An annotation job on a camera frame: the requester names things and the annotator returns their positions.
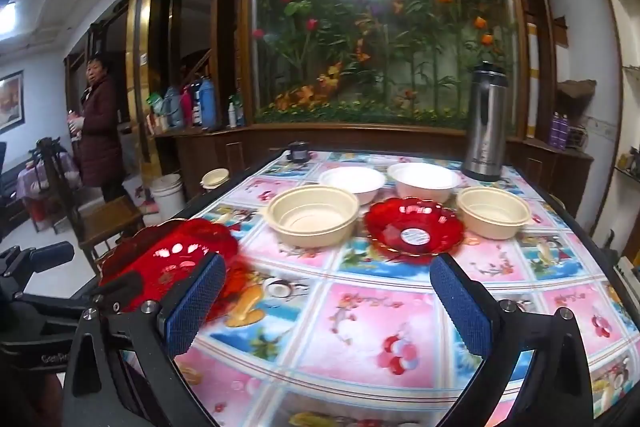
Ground large red glass plate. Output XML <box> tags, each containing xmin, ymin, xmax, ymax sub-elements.
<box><xmin>98</xmin><ymin>218</ymin><xmax>250</xmax><ymax>322</ymax></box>

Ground white foam bowl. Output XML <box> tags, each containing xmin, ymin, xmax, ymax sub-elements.
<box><xmin>387</xmin><ymin>162</ymin><xmax>462</xmax><ymax>204</ymax></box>
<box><xmin>318</xmin><ymin>166</ymin><xmax>386</xmax><ymax>206</ymax></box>

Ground wooden chair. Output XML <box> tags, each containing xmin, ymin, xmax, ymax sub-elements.
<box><xmin>32</xmin><ymin>138</ymin><xmax>144</xmax><ymax>274</ymax></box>

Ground framed wall picture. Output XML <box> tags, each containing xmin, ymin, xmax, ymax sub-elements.
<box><xmin>0</xmin><ymin>70</ymin><xmax>25</xmax><ymax>133</ymax></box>

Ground red thermos flask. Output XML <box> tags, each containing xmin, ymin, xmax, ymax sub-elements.
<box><xmin>180</xmin><ymin>87</ymin><xmax>193</xmax><ymax>127</ymax></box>

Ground white plastic bucket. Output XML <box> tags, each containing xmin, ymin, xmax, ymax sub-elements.
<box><xmin>150</xmin><ymin>173</ymin><xmax>186</xmax><ymax>220</ymax></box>

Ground stacked bowls on stool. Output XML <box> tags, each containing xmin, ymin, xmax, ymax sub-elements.
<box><xmin>200</xmin><ymin>168</ymin><xmax>230</xmax><ymax>191</ymax></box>

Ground stainless steel thermos jug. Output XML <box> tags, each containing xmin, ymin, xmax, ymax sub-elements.
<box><xmin>462</xmin><ymin>61</ymin><xmax>509</xmax><ymax>182</ymax></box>

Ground large beige plastic bowl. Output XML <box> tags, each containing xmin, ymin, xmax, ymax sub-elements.
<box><xmin>262</xmin><ymin>184</ymin><xmax>360</xmax><ymax>248</ymax></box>

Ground small beige plastic bowl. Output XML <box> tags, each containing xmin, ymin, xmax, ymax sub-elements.
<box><xmin>457</xmin><ymin>186</ymin><xmax>532</xmax><ymax>241</ymax></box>

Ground artificial flower wall panel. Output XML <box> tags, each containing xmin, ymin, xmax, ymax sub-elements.
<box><xmin>250</xmin><ymin>0</ymin><xmax>518</xmax><ymax>129</ymax></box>

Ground blue thermos flask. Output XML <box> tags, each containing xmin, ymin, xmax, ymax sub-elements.
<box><xmin>198</xmin><ymin>78</ymin><xmax>217</xmax><ymax>129</ymax></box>

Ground small red glass plate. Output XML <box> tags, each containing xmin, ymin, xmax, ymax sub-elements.
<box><xmin>363</xmin><ymin>197</ymin><xmax>465</xmax><ymax>259</ymax></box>

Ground small black table device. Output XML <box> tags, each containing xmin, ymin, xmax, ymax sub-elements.
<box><xmin>286</xmin><ymin>141</ymin><xmax>311</xmax><ymax>165</ymax></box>

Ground person in dark red coat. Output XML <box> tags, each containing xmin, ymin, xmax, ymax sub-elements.
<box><xmin>67</xmin><ymin>55</ymin><xmax>129</xmax><ymax>202</ymax></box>

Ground colourful printed tablecloth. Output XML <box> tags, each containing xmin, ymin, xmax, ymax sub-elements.
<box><xmin>177</xmin><ymin>152</ymin><xmax>639</xmax><ymax>426</ymax></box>

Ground purple bottles on cabinet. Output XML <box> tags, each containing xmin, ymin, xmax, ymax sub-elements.
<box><xmin>548</xmin><ymin>112</ymin><xmax>568</xmax><ymax>150</ymax></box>

